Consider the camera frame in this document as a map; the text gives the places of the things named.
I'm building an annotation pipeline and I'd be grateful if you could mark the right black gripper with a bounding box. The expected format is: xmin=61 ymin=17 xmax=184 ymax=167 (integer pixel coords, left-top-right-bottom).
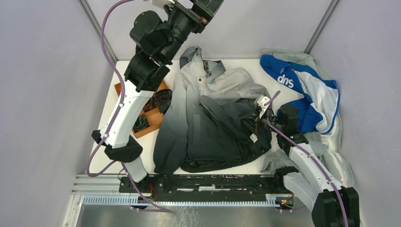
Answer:
xmin=241 ymin=107 xmax=284 ymax=133

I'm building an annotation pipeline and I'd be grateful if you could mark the grey black zip jacket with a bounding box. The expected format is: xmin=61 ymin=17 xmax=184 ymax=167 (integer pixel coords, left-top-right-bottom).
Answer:
xmin=153 ymin=46 xmax=272 ymax=175

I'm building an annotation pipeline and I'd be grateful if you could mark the white slotted cable duct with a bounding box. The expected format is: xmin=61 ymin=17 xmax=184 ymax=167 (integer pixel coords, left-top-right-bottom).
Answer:
xmin=82 ymin=195 xmax=279 ymax=208

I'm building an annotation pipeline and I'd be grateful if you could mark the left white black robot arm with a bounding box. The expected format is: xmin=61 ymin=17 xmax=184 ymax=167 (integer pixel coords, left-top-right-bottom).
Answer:
xmin=91 ymin=0 xmax=222 ymax=192

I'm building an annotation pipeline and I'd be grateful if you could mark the grey hoodie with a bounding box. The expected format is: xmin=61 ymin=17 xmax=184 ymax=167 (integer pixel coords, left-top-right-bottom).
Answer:
xmin=262 ymin=48 xmax=355 ymax=187

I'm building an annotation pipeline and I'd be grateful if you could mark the orange compartment tray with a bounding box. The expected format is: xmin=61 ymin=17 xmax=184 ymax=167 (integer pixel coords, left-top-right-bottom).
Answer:
xmin=114 ymin=80 xmax=169 ymax=139

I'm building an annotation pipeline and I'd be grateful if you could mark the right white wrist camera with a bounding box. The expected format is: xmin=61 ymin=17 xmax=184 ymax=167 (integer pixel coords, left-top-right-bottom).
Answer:
xmin=254 ymin=96 xmax=271 ymax=119

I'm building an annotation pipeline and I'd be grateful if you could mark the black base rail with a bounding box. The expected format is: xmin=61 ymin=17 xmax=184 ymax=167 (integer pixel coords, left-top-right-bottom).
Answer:
xmin=119 ymin=175 xmax=295 ymax=205

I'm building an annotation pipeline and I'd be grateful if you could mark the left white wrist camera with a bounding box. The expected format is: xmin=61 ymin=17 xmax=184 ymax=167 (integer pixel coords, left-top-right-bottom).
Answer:
xmin=151 ymin=0 xmax=174 ymax=9

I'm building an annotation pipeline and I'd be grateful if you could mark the blue white jacket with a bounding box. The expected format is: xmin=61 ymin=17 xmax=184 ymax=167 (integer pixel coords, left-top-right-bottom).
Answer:
xmin=260 ymin=54 xmax=340 ymax=134

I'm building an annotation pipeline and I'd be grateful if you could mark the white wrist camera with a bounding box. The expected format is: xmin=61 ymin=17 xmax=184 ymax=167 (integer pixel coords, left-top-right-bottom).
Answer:
xmin=151 ymin=0 xmax=174 ymax=9
xmin=254 ymin=96 xmax=271 ymax=119

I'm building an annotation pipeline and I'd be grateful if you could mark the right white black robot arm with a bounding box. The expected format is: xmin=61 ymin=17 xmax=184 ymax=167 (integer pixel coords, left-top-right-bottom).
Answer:
xmin=252 ymin=104 xmax=360 ymax=227

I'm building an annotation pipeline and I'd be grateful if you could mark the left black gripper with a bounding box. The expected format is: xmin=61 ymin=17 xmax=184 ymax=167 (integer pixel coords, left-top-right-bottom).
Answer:
xmin=161 ymin=0 xmax=223 ymax=63

